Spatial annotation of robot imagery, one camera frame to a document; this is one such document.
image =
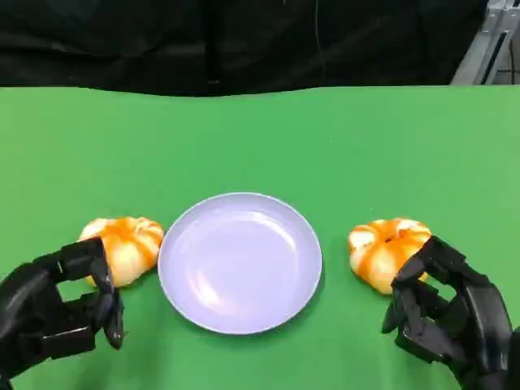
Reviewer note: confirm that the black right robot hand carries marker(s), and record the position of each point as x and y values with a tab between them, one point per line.
467	308

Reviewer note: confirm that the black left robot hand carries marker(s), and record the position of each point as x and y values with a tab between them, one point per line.
28	300

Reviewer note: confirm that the orange and white bread roll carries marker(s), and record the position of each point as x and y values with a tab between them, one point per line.
130	248
378	252

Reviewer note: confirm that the lilac plate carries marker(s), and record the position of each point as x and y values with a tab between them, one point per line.
239	263

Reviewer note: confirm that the green table cloth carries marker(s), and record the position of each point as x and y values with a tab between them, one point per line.
260	162

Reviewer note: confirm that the black backdrop curtain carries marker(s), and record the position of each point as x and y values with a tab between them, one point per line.
227	40

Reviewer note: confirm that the grey metal frame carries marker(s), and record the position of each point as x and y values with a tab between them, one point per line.
487	44

